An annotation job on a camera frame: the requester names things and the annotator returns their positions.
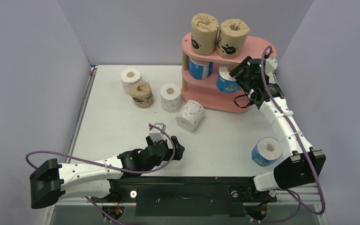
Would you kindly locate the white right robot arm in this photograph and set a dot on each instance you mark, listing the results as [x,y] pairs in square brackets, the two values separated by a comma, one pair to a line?
[300,163]

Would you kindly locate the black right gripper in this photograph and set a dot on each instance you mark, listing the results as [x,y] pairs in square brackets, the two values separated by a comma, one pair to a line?
[240,70]

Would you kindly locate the brown wrapped roll on table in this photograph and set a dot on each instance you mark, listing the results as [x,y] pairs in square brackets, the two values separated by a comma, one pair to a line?
[141,94]

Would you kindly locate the white floral roll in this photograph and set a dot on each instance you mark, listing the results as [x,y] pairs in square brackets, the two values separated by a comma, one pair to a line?
[170,97]
[190,115]
[129,77]

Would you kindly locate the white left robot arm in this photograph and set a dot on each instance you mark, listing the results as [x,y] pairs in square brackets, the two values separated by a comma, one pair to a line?
[53,181]

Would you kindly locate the brown wrapped roll on shelf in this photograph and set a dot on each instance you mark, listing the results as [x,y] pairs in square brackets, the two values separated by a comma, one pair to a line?
[204,32]

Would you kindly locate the pink three-tier wooden shelf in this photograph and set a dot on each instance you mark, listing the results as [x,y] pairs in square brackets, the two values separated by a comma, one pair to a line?
[206,79]

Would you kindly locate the brown paper roll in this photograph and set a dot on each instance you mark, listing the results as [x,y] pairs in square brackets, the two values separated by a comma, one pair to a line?
[232,36]

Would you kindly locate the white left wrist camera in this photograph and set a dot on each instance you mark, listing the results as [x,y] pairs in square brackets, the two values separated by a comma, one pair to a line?
[155,134]

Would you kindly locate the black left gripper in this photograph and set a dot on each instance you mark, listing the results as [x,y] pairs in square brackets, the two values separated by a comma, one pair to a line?
[169,154]

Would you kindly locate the blue roll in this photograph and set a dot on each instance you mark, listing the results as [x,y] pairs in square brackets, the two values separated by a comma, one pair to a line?
[266,151]
[225,83]
[200,70]

